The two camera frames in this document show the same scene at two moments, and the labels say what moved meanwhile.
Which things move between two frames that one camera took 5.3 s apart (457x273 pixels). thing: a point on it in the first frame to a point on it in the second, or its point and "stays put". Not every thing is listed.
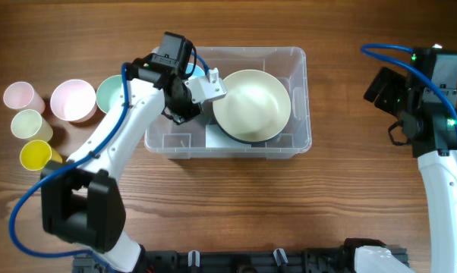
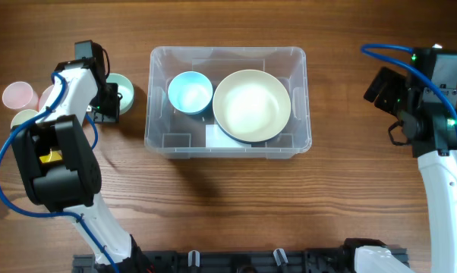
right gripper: [395, 82] stays put
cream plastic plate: [256, 107] stays put
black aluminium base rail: [314, 260] stays put
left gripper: [181, 114] to [111, 117]
